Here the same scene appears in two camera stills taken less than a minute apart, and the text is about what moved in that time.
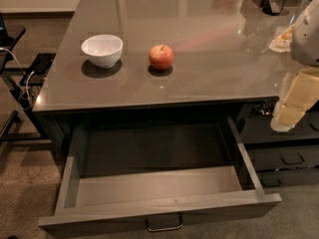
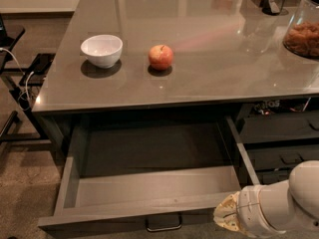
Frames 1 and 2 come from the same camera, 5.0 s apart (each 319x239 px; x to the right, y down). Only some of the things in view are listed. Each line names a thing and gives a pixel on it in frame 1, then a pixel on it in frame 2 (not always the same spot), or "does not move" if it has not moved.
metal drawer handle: (163, 229) does not move
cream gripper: (307, 39) → (248, 209)
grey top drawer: (157, 177) does not move
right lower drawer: (287, 177) does not move
